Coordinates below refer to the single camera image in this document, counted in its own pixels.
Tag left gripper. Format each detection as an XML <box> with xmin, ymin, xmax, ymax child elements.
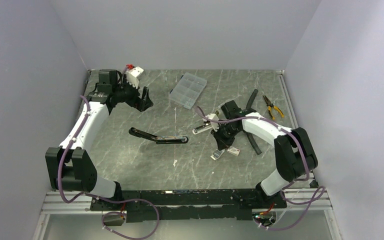
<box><xmin>113</xmin><ymin>74</ymin><xmax>153</xmax><ymax>112</ymax></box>

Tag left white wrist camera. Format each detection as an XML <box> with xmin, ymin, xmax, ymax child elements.
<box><xmin>125</xmin><ymin>64</ymin><xmax>145</xmax><ymax>89</ymax></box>

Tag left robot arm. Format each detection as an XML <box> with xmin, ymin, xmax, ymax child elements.
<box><xmin>45</xmin><ymin>64</ymin><xmax>153</xmax><ymax>210</ymax></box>

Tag staple tray with staples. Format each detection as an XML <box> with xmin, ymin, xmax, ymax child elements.
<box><xmin>210</xmin><ymin>149</ymin><xmax>225</xmax><ymax>161</ymax></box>

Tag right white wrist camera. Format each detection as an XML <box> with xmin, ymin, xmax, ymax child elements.
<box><xmin>205</xmin><ymin>113</ymin><xmax>220</xmax><ymax>132</ymax></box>

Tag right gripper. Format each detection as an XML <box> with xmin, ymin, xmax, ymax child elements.
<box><xmin>211</xmin><ymin>122</ymin><xmax>241</xmax><ymax>151</ymax></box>

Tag clear plastic organizer box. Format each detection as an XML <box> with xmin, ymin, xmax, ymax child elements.
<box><xmin>168</xmin><ymin>72</ymin><xmax>208</xmax><ymax>110</ymax></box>

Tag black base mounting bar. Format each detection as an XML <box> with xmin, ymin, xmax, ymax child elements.
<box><xmin>90</xmin><ymin>188</ymin><xmax>287</xmax><ymax>223</ymax></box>

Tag aluminium extrusion rail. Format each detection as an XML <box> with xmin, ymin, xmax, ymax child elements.
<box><xmin>40</xmin><ymin>190</ymin><xmax>333</xmax><ymax>216</ymax></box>

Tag black rubber hose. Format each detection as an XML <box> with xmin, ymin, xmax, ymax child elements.
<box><xmin>244</xmin><ymin>88</ymin><xmax>263</xmax><ymax>156</ymax></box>

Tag white staple box sleeve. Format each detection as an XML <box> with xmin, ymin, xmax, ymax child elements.
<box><xmin>227</xmin><ymin>146</ymin><xmax>240</xmax><ymax>156</ymax></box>

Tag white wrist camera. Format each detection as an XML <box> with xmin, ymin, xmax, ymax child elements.
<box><xmin>205</xmin><ymin>113</ymin><xmax>220</xmax><ymax>132</ymax></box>
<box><xmin>125</xmin><ymin>64</ymin><xmax>145</xmax><ymax>89</ymax></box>

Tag yellow handled pliers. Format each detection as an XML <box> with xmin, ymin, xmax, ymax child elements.
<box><xmin>262</xmin><ymin>95</ymin><xmax>285</xmax><ymax>121</ymax></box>

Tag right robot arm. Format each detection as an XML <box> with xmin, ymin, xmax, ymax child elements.
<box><xmin>207</xmin><ymin>100</ymin><xmax>318</xmax><ymax>208</ymax></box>

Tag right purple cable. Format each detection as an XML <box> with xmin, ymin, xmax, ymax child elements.
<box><xmin>194</xmin><ymin>105</ymin><xmax>327</xmax><ymax>232</ymax></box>

